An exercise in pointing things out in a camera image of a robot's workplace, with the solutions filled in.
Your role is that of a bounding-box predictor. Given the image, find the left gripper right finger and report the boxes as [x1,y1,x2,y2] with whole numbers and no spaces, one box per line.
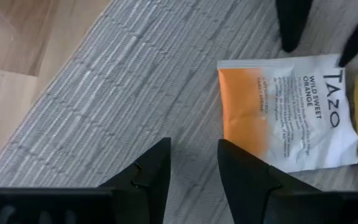
[217,139,358,224]

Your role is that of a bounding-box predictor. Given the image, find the Tazo orange tea packet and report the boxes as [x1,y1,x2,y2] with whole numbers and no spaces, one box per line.
[216,54,358,174]

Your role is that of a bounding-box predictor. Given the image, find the grey woven placemat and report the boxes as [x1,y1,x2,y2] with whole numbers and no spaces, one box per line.
[0,0,358,224]

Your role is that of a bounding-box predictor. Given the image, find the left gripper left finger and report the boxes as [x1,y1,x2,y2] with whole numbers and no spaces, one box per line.
[0,136,172,224]

